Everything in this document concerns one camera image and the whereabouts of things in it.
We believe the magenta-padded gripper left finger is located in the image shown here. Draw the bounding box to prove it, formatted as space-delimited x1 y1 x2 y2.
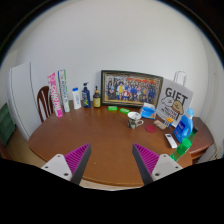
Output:
40 143 92 186

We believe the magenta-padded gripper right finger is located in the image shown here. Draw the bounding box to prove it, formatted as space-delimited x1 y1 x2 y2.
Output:
131 143 184 186

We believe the white remote control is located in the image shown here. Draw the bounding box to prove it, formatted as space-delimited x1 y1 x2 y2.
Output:
164 133 179 149

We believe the flat round red coaster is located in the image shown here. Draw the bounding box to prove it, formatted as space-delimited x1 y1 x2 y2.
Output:
145 124 158 134

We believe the blue detergent bottle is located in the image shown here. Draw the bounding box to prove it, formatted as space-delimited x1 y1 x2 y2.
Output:
173 107 195 144

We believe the puzzle cube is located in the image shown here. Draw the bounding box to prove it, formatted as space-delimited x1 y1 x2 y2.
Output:
164 117 174 128

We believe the white patterned mug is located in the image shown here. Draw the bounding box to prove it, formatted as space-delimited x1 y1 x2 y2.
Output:
127 111 145 130

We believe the blue tissue pack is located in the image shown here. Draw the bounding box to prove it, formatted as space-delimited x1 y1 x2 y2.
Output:
139 102 158 120

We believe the white radiator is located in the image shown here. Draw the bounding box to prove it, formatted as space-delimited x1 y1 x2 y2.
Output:
209 140 224 163

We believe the brown wooden chair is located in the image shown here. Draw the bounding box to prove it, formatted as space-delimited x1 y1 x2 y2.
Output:
36 85 54 124

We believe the white tube bottle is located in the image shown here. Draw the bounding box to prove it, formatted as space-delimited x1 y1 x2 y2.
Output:
71 87 82 110

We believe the white paper gift bag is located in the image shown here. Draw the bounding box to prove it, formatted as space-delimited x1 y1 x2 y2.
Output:
155 70 195 128

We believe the tall pink and white box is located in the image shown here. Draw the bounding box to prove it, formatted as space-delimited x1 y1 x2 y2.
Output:
47 72 64 118

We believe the dark green box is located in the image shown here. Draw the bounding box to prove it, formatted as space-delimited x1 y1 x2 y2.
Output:
0 102 16 146

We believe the dark blue pump bottle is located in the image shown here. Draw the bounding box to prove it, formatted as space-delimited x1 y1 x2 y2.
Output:
81 81 92 109

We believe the amber pump bottle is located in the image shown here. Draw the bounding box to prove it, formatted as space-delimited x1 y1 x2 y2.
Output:
92 85 102 109

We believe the tall green and white box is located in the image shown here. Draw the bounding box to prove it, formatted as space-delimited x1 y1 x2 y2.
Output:
57 69 71 113

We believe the framed group photo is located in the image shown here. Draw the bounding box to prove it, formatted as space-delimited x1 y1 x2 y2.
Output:
100 69 164 108

